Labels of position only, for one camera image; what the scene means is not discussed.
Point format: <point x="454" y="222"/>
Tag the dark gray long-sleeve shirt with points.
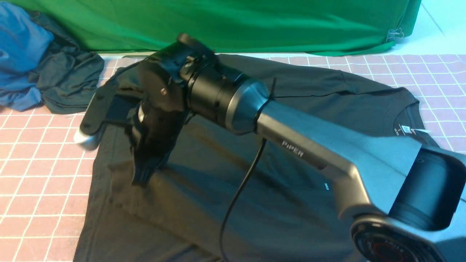
<point x="286" y="212"/>

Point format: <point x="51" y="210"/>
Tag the green backdrop cloth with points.
<point x="321" y="27"/>

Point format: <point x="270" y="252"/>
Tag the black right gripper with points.
<point x="167" y="77"/>

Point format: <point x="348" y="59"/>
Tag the pink grid tablecloth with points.
<point x="45" y="178"/>

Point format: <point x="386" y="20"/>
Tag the metal binder clip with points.
<point x="394" y="34"/>

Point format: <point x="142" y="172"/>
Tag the dark teal crumpled garment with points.
<point x="68" y="74"/>

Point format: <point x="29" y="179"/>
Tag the blue crumpled garment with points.
<point x="22" y="46"/>

